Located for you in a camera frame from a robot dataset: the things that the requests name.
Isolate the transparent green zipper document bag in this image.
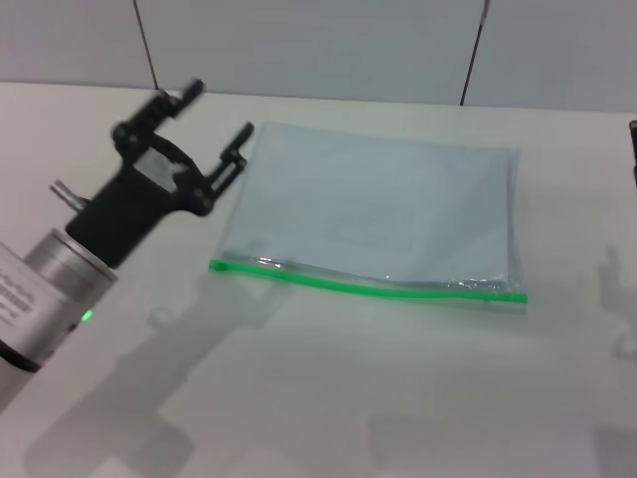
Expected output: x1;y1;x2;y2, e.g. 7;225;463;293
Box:
208;120;529;316

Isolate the silver metal connector plug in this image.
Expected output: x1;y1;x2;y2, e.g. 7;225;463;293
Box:
48;179;91;213

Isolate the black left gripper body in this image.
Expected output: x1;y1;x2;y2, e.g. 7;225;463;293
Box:
65;120;216;270

